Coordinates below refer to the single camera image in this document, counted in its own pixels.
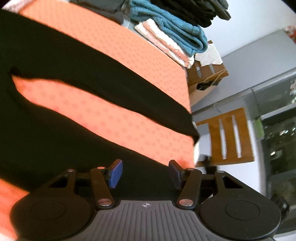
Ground black garment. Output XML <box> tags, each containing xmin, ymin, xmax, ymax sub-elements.
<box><xmin>1</xmin><ymin>10</ymin><xmax>199</xmax><ymax>198</ymax></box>

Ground black clothes stack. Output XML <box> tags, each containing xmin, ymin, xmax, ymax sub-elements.
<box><xmin>151</xmin><ymin>0</ymin><xmax>231</xmax><ymax>28</ymax></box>

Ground dark grey folded clothes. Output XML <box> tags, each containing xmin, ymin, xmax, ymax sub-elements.
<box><xmin>70</xmin><ymin>0</ymin><xmax>125</xmax><ymax>25</ymax></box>

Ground right side wooden chair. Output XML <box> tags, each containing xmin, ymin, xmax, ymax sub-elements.
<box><xmin>196</xmin><ymin>108</ymin><xmax>254</xmax><ymax>167</ymax></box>

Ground glass door cabinet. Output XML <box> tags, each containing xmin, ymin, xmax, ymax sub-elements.
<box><xmin>254</xmin><ymin>73</ymin><xmax>295</xmax><ymax>234</ymax></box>

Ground brown cardboard box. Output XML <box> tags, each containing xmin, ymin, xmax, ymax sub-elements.
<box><xmin>187</xmin><ymin>40</ymin><xmax>229</xmax><ymax>106</ymax></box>

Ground blue knitted sweater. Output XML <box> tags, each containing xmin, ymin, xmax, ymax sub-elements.
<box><xmin>129</xmin><ymin>0</ymin><xmax>208</xmax><ymax>57</ymax></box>

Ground orange floral table mat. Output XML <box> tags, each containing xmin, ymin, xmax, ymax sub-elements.
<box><xmin>1</xmin><ymin>1</ymin><xmax>199</xmax><ymax>240</ymax></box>

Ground light pink folded cloth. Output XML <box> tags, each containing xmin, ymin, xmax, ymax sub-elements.
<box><xmin>134</xmin><ymin>19</ymin><xmax>195</xmax><ymax>68</ymax></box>

